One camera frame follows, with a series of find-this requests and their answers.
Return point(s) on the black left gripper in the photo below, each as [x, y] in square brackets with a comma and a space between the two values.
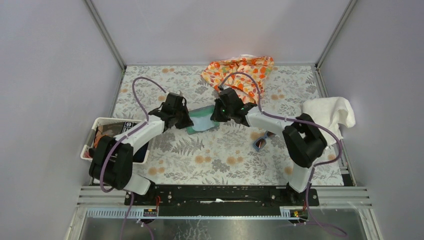
[187, 123]

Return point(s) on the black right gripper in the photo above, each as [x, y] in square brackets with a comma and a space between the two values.
[216, 116]

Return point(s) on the dark blue glasses case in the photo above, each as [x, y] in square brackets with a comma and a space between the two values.
[199, 112]

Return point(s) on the blue frame sunglasses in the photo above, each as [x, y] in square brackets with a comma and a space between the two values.
[261, 141]

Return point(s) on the light blue cleaning cloth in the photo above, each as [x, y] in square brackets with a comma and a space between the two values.
[202, 123]

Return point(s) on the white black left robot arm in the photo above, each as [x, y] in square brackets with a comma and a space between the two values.
[112, 160]

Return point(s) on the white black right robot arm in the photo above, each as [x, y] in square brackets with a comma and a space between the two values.
[303, 139]

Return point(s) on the orange floral fabric bag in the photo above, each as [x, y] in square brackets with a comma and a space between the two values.
[245, 74]

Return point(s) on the black pouch in basket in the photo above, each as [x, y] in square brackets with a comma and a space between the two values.
[112, 130]

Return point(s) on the white perforated plastic basket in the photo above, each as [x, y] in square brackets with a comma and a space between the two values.
[100, 121]

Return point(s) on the white towel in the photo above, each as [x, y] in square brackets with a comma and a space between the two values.
[330, 112]

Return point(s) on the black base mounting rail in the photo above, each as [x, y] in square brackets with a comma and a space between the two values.
[223, 200]

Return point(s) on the aluminium frame profile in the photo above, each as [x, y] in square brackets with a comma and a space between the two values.
[93, 202]

